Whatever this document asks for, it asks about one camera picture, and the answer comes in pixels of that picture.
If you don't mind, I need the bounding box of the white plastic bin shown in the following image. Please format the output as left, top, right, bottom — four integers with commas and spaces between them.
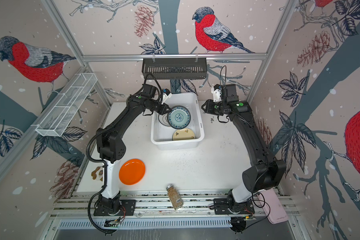
151, 93, 205, 151

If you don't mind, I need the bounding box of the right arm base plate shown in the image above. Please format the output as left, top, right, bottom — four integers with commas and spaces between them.
209, 197, 255, 215

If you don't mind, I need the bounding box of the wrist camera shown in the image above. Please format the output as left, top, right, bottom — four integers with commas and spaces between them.
211, 84, 222, 103
161, 89, 172, 105

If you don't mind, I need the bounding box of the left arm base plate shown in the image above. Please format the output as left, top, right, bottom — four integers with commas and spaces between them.
94, 198, 136, 217

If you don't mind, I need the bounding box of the glass spice jar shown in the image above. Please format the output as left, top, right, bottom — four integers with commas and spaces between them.
166, 184, 184, 211

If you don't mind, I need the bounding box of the orange plate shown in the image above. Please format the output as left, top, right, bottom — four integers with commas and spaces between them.
119, 159, 146, 186

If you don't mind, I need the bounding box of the brown white dog coaster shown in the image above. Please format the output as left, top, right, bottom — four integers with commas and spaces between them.
91, 167, 104, 181

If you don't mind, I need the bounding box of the white plate green rim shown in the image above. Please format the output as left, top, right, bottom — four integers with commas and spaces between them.
158, 114, 171, 127

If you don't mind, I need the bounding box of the black hanging wall basket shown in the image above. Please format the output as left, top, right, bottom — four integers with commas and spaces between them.
142, 58, 207, 80

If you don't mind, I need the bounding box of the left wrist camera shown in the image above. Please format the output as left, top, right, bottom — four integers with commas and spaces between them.
161, 89, 172, 105

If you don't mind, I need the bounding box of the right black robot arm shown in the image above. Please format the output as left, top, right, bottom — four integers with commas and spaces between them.
202, 84, 286, 213

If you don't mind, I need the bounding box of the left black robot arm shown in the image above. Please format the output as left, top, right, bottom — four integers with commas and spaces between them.
86, 73, 172, 235

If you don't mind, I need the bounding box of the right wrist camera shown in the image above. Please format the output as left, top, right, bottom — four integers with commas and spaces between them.
211, 84, 222, 103

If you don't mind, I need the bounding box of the small circuit board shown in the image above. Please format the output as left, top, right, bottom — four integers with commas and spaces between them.
104, 219, 122, 228

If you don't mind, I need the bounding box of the pink flat case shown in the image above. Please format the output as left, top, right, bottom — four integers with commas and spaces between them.
259, 189, 289, 225

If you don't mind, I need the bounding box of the beige plate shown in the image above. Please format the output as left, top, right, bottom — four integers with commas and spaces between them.
172, 128, 196, 141

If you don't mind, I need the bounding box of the teal patterned plate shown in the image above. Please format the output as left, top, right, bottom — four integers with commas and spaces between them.
167, 106, 191, 130

